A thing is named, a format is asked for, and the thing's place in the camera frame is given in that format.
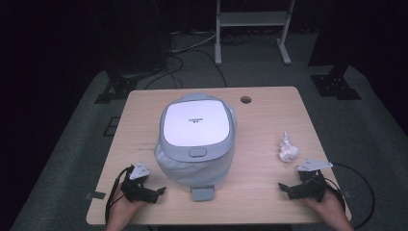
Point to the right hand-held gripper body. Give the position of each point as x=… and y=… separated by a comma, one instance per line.
x=312, y=184

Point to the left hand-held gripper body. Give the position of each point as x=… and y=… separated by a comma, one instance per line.
x=136, y=187

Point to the white paper ball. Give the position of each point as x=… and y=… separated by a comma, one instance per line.
x=287, y=151

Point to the grey pedal trash can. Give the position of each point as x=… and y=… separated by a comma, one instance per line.
x=195, y=125

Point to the person's left hand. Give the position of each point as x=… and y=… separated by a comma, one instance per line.
x=123, y=207

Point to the person's right hand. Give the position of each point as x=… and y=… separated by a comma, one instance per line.
x=328, y=207

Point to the grey tape piece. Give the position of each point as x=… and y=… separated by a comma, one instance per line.
x=346, y=194
x=96, y=195

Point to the dark floor socket cover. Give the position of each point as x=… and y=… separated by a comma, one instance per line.
x=111, y=126

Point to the black stand base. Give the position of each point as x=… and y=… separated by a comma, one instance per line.
x=117, y=88
x=335, y=85

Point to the white metal stand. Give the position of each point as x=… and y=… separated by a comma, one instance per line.
x=253, y=18

